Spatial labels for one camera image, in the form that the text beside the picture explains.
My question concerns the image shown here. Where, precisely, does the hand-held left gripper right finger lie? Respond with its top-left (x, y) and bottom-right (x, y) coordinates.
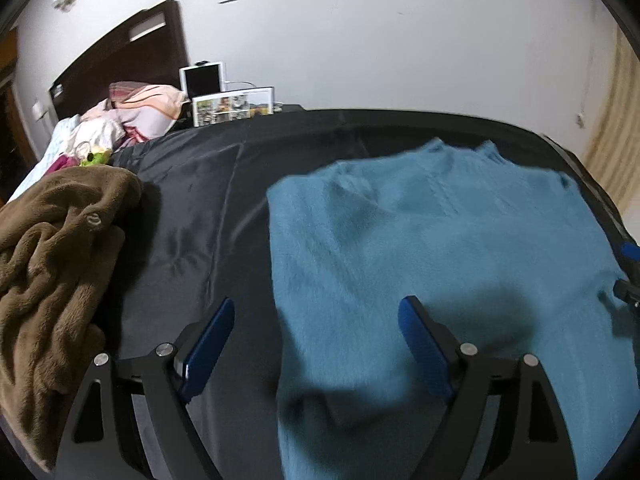
top-left (397, 295), bottom-right (578, 480)

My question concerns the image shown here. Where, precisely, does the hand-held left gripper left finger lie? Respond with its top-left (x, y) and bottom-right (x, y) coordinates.
top-left (55, 296), bottom-right (236, 480)

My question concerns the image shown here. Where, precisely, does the blue knit sweater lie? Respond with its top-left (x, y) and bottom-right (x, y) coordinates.
top-left (266, 137), bottom-right (633, 480)

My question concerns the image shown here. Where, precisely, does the beige curtain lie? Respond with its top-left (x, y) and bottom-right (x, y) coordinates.
top-left (582, 25), bottom-right (640, 206)

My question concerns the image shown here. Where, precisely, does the black cloth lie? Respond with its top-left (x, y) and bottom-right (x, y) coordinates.
top-left (0, 107), bottom-right (640, 480)

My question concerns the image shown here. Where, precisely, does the brown fleece garment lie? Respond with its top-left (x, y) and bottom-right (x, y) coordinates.
top-left (0, 165), bottom-right (145, 471)

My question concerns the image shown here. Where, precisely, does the green plush toy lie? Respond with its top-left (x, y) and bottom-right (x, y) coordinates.
top-left (80, 145), bottom-right (112, 167)

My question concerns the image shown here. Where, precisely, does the magenta garment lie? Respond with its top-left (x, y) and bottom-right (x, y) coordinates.
top-left (47, 154), bottom-right (81, 176)

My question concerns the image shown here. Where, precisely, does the white dotted garment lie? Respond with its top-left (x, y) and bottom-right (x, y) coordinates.
top-left (67, 117), bottom-right (126, 156)

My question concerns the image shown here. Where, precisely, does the light blue blanket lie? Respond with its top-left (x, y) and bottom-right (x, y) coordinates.
top-left (7, 115), bottom-right (83, 203)

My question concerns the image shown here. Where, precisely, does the pink quilt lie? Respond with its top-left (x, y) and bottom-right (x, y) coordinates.
top-left (80, 81), bottom-right (193, 148)

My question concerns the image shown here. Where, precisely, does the white tablet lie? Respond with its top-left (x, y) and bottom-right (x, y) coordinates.
top-left (179, 61), bottom-right (227, 98)

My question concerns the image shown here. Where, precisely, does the dark wooden headboard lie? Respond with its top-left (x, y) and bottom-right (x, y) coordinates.
top-left (48, 0), bottom-right (191, 121)

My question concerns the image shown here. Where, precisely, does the photo collage frame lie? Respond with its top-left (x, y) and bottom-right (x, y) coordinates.
top-left (192, 87), bottom-right (276, 127)

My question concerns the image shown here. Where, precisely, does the wooden door frame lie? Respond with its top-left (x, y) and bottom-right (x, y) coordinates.
top-left (0, 25), bottom-right (41, 201)

